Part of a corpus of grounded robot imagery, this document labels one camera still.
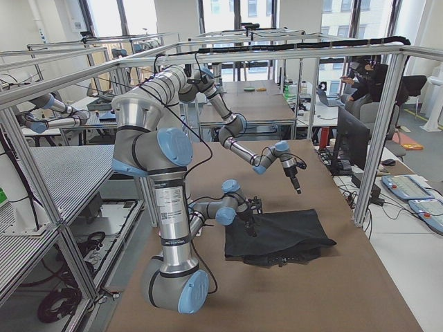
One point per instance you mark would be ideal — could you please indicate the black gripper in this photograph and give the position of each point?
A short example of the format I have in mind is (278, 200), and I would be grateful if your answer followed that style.
(246, 219)
(290, 171)

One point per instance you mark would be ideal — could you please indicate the black printed t-shirt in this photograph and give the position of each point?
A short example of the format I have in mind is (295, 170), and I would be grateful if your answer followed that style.
(282, 238)

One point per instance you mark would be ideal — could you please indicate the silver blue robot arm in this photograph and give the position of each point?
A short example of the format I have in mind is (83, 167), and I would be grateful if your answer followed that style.
(173, 279)
(173, 82)

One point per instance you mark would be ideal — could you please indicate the black computer monitor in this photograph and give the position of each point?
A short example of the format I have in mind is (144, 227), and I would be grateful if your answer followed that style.
(351, 144)

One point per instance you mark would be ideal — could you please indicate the brown table mat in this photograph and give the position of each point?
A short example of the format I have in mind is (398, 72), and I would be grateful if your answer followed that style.
(346, 289)

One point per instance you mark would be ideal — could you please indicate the blue grey teach pendant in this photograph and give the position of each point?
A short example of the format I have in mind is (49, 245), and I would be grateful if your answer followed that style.
(406, 188)

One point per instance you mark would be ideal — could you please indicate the standing person in background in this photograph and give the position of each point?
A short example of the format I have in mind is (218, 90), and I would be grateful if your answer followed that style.
(367, 76)

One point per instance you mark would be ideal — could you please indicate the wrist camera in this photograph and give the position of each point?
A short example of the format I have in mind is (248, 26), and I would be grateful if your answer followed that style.
(255, 205)
(301, 164)

